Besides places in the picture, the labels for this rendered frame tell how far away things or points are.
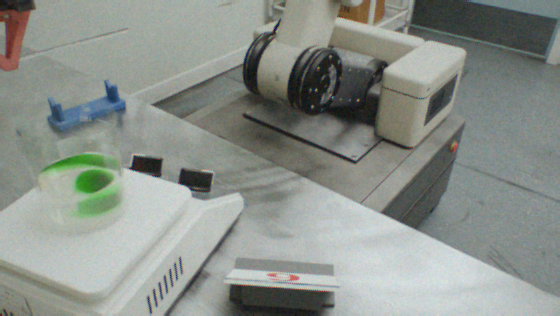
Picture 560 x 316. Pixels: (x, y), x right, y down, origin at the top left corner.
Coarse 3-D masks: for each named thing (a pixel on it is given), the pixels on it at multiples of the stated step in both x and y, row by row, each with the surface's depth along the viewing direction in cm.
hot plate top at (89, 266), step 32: (32, 192) 38; (128, 192) 38; (160, 192) 38; (0, 224) 34; (32, 224) 35; (128, 224) 35; (160, 224) 35; (0, 256) 32; (32, 256) 32; (64, 256) 32; (96, 256) 32; (128, 256) 32; (64, 288) 30; (96, 288) 30
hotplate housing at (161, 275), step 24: (192, 216) 39; (216, 216) 42; (168, 240) 36; (192, 240) 39; (216, 240) 43; (144, 264) 34; (168, 264) 36; (192, 264) 40; (0, 288) 33; (24, 288) 32; (48, 288) 32; (120, 288) 32; (144, 288) 33; (168, 288) 37; (0, 312) 36; (24, 312) 34; (48, 312) 32; (72, 312) 31; (96, 312) 31; (120, 312) 31; (144, 312) 34
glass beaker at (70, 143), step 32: (64, 96) 34; (32, 128) 33; (64, 128) 35; (96, 128) 35; (32, 160) 30; (64, 160) 30; (96, 160) 31; (64, 192) 31; (96, 192) 32; (64, 224) 33; (96, 224) 34
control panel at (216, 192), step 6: (126, 168) 47; (162, 174) 48; (168, 174) 49; (174, 174) 49; (168, 180) 46; (174, 180) 46; (216, 186) 48; (192, 192) 43; (198, 192) 43; (210, 192) 44; (216, 192) 45; (222, 192) 46; (228, 192) 46; (234, 192) 47; (198, 198) 41; (204, 198) 41; (210, 198) 42
